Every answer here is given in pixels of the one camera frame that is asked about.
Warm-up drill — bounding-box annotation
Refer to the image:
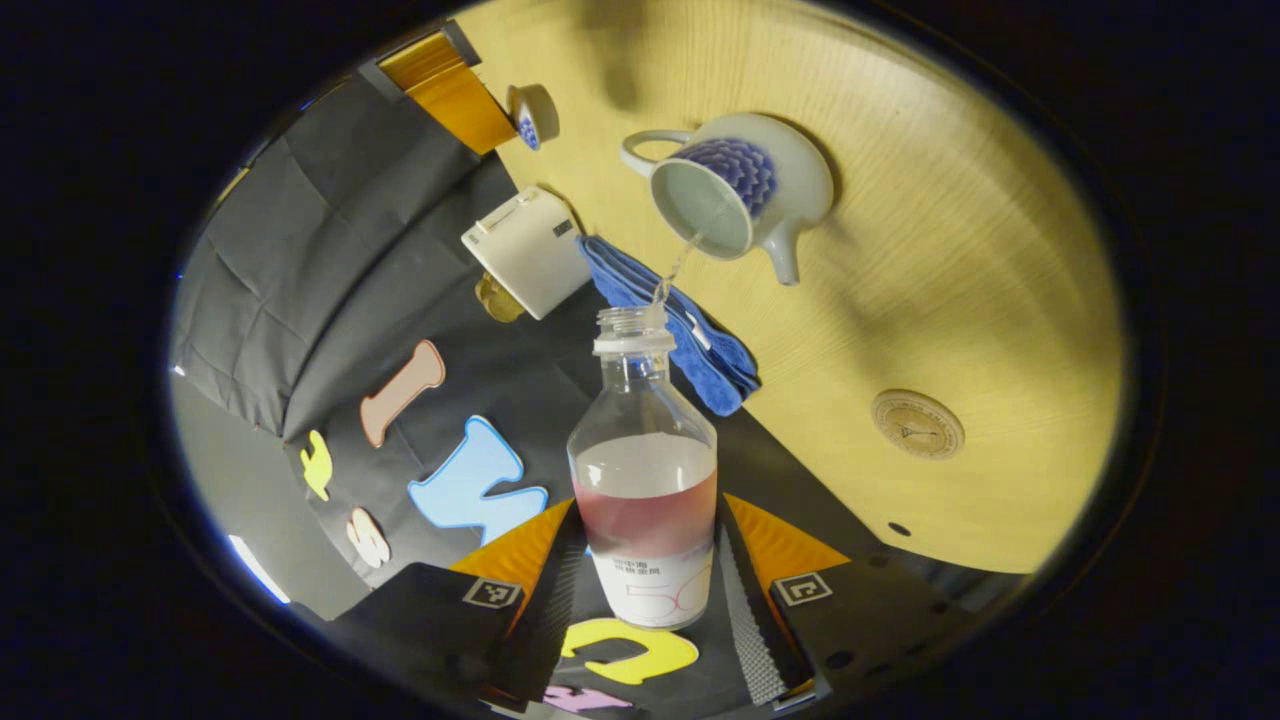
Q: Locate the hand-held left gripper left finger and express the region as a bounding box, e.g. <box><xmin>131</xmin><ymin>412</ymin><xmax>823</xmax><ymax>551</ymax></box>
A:
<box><xmin>330</xmin><ymin>498</ymin><xmax>591</xmax><ymax>706</ymax></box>

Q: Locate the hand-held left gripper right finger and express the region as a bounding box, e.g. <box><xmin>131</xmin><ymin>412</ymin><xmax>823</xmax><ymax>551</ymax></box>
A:
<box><xmin>718</xmin><ymin>492</ymin><xmax>986</xmax><ymax>706</ymax></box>

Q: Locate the clear plastic water bottle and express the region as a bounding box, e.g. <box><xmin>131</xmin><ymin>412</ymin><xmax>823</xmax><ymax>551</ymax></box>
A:
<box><xmin>567</xmin><ymin>305</ymin><xmax>719</xmax><ymax>631</ymax></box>

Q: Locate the round brown coaster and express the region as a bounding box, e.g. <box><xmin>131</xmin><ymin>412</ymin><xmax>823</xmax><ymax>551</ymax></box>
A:
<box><xmin>870</xmin><ymin>389</ymin><xmax>966</xmax><ymax>461</ymax></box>

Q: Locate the white blue-patterned teacup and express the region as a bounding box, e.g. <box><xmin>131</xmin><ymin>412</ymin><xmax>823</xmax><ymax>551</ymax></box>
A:
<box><xmin>620</xmin><ymin>112</ymin><xmax>836</xmax><ymax>287</ymax></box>

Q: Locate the white toaster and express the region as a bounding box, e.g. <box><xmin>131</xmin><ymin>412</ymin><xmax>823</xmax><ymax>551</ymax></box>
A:
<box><xmin>461</xmin><ymin>186</ymin><xmax>593</xmax><ymax>321</ymax></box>

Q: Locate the brown toast slice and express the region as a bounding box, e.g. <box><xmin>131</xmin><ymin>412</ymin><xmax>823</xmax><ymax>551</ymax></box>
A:
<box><xmin>475</xmin><ymin>272</ymin><xmax>526</xmax><ymax>324</ymax></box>

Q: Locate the folded blue towel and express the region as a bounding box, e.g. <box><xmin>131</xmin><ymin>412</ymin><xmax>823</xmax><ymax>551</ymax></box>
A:
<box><xmin>576</xmin><ymin>235</ymin><xmax>761</xmax><ymax>418</ymax></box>

